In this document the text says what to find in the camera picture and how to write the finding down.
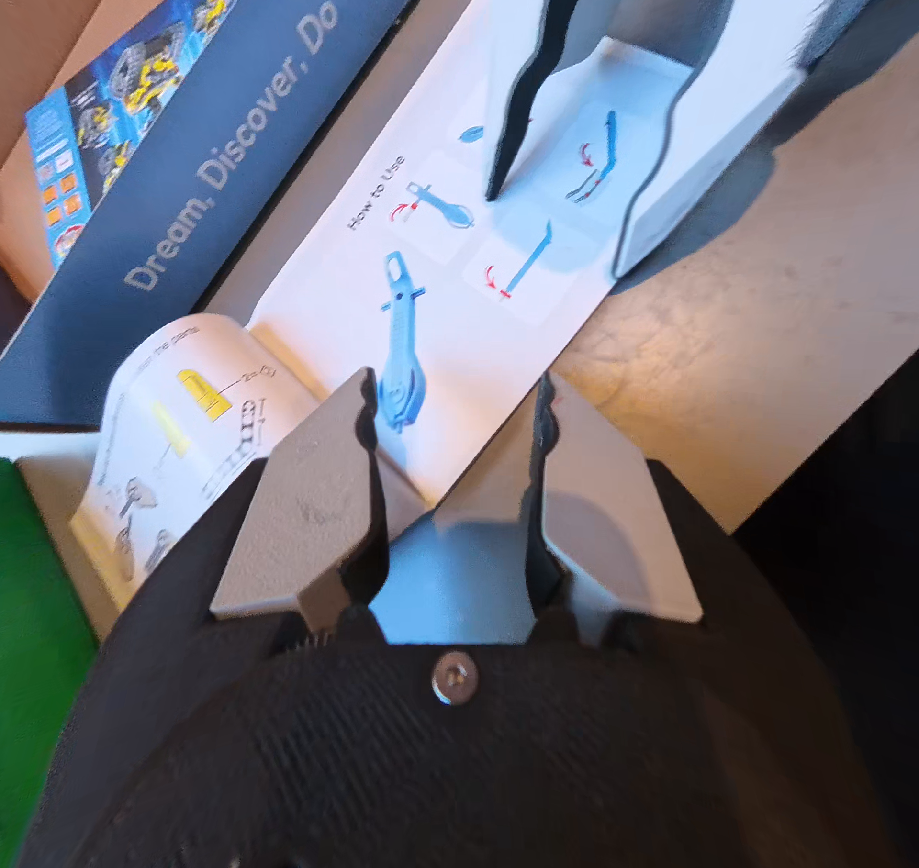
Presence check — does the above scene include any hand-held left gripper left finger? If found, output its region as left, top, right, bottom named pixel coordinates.
left=209, top=367, right=391, bottom=634

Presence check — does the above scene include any person's black garment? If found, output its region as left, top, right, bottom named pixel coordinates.
left=731, top=358, right=919, bottom=868

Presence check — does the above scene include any grey desk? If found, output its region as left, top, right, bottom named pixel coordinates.
left=0, top=0, right=919, bottom=639

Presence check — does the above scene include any blue robot kit box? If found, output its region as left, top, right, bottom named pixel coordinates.
left=0, top=0, right=448, bottom=429

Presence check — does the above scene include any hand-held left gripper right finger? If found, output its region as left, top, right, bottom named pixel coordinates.
left=525, top=373, right=704, bottom=626

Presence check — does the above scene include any blue printed leaflet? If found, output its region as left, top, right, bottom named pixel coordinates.
left=23, top=0, right=254, bottom=271

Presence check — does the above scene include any printed instruction booklet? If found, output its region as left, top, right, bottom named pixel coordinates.
left=70, top=0, right=694, bottom=614

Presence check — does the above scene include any green plastic bin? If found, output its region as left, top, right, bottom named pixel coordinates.
left=0, top=455, right=99, bottom=868

